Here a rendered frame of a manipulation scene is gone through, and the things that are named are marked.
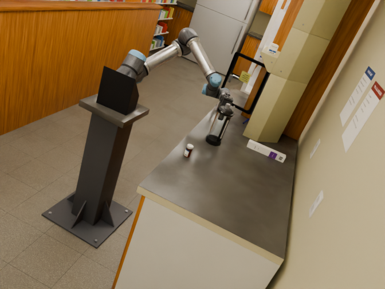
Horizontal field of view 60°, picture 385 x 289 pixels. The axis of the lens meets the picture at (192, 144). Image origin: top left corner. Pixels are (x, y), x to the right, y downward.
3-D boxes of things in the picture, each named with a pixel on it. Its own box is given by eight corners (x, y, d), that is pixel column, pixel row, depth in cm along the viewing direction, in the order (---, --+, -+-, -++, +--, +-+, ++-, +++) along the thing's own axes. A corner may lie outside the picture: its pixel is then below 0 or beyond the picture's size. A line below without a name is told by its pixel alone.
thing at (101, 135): (41, 215, 239) (58, 103, 198) (84, 185, 280) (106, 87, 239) (96, 249, 229) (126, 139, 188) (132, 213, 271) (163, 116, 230)
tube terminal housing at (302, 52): (279, 134, 261) (329, 38, 226) (275, 149, 233) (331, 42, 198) (250, 121, 265) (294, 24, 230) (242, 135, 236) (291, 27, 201)
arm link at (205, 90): (206, 78, 221) (222, 83, 222) (203, 85, 232) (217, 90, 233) (203, 88, 219) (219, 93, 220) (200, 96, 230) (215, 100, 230)
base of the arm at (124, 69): (106, 71, 201) (114, 59, 204) (116, 86, 214) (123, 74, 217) (128, 78, 196) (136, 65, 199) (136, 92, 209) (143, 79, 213)
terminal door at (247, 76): (250, 115, 262) (271, 67, 243) (216, 98, 271) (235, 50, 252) (250, 114, 262) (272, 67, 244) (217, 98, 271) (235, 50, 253)
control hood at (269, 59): (275, 65, 243) (281, 52, 239) (270, 73, 215) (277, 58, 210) (260, 59, 245) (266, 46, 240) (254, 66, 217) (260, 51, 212)
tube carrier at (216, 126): (221, 147, 207) (234, 116, 197) (204, 141, 206) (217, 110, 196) (221, 139, 216) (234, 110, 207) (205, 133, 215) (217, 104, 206)
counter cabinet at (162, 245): (259, 192, 362) (298, 120, 321) (207, 375, 182) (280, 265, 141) (204, 165, 372) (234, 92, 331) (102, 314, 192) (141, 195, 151)
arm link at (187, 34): (193, 17, 220) (227, 80, 211) (190, 27, 231) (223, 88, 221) (177, 23, 217) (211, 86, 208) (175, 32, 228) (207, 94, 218)
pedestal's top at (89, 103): (78, 105, 203) (79, 100, 201) (108, 94, 231) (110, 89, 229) (122, 128, 197) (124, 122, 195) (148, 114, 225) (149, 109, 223)
